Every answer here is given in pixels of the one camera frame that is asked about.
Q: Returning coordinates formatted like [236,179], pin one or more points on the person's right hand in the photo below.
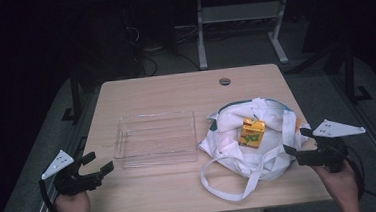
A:
[343,185]

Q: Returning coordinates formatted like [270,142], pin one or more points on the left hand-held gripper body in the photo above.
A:
[69,182]

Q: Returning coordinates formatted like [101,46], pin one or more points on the black metal stand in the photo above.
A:
[350,74]
[75,94]

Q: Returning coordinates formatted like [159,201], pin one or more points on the yellow drink carton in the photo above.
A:
[252,133]

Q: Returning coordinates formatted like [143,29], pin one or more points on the white metal desk frame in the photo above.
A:
[201,35]

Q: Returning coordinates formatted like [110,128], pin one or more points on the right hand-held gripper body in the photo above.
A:
[329,153]

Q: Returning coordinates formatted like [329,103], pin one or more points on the grey table grommet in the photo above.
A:
[224,81]

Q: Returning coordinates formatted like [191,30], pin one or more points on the clear plastic tray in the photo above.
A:
[155,140]

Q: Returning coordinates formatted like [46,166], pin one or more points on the white cloth tote bag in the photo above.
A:
[270,160]

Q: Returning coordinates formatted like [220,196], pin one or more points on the person's left hand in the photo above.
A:
[74,207]

